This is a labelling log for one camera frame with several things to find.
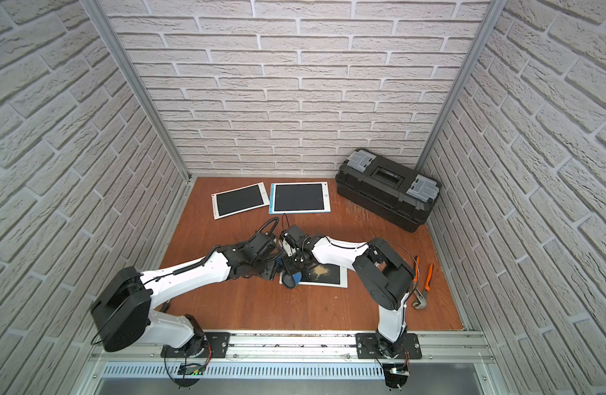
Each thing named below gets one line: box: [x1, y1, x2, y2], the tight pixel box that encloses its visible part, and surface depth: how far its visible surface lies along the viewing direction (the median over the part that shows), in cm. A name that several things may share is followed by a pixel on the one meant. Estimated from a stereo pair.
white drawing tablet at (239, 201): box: [210, 181, 271, 221], surface depth 113 cm
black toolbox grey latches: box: [335, 148, 443, 233], surface depth 98 cm
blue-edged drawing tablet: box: [268, 181, 331, 215], surface depth 113 cm
